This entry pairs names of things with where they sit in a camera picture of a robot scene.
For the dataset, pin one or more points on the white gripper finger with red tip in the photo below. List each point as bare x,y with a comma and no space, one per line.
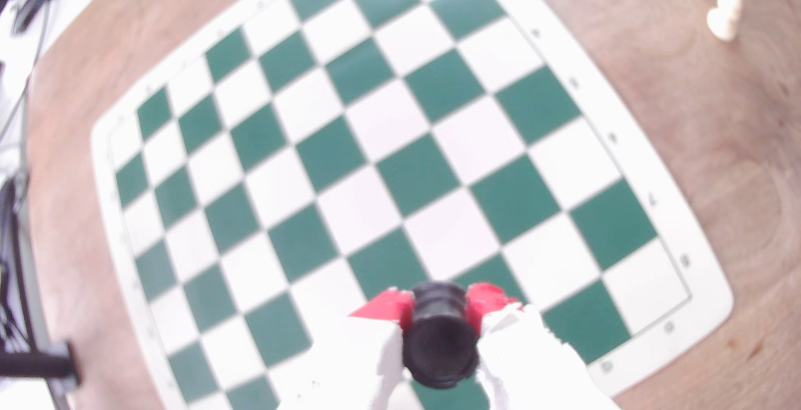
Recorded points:
532,366
356,366

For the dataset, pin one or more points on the black chess rook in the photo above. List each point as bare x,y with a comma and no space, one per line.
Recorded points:
440,341

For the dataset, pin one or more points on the black clamp bar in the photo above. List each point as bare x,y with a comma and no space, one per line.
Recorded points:
37,364

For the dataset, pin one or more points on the white chess piece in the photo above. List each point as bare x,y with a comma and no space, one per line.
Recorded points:
724,14

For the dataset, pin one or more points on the green white chess mat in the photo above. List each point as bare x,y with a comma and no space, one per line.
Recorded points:
388,116

